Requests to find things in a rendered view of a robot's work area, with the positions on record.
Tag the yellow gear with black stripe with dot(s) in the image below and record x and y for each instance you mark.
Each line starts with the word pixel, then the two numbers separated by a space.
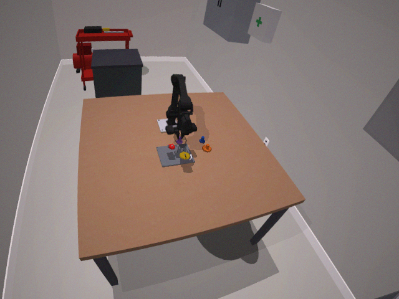
pixel 182 156

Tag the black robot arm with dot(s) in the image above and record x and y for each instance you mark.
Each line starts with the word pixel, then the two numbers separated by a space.
pixel 184 104

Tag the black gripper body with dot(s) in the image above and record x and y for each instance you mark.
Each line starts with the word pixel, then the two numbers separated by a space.
pixel 170 130

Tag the orange gear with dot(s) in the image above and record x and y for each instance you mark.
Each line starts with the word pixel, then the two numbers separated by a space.
pixel 206 148

